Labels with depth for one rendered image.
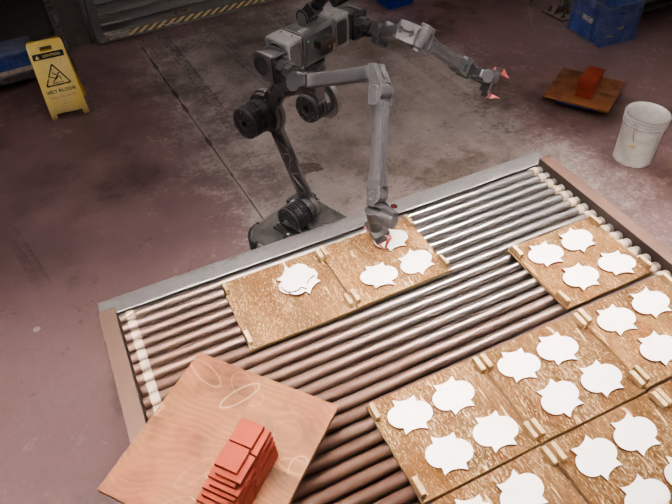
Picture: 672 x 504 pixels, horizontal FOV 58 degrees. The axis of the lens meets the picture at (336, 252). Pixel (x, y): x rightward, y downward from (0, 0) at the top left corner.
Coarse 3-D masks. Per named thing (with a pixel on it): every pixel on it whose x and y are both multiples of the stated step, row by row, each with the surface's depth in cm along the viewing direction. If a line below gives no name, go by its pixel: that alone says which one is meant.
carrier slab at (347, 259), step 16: (400, 224) 253; (352, 240) 247; (368, 240) 247; (416, 240) 246; (336, 256) 241; (352, 256) 241; (368, 256) 241; (384, 256) 240; (400, 256) 240; (432, 256) 239; (336, 272) 235; (352, 272) 235; (400, 272) 234; (432, 272) 233; (448, 272) 234; (352, 288) 229; (368, 288) 228; (384, 288) 228; (400, 288) 228; (368, 304) 224
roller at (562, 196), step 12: (564, 192) 266; (540, 204) 262; (552, 204) 264; (504, 216) 257; (516, 216) 258; (468, 228) 252; (480, 228) 253; (444, 240) 248; (456, 240) 250; (216, 324) 221; (228, 324) 222; (180, 336) 218; (192, 336) 218; (204, 336) 219; (144, 348) 215; (156, 348) 214; (168, 348) 215; (132, 360) 212
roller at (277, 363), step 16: (608, 224) 251; (496, 272) 234; (512, 272) 236; (448, 288) 229; (464, 288) 229; (416, 304) 224; (432, 304) 226; (368, 320) 220; (384, 320) 220; (336, 336) 215; (352, 336) 216; (304, 352) 211; (256, 368) 207; (272, 368) 208
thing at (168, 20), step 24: (96, 0) 572; (120, 0) 580; (144, 0) 592; (168, 0) 604; (192, 0) 615; (216, 0) 627; (240, 0) 639; (264, 0) 652; (96, 24) 583; (120, 24) 595; (144, 24) 606; (168, 24) 613
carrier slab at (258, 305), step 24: (288, 264) 239; (312, 264) 239; (240, 288) 231; (264, 288) 230; (336, 288) 229; (240, 312) 222; (264, 312) 222; (288, 312) 222; (312, 312) 221; (336, 312) 221; (264, 336) 214; (288, 336) 215
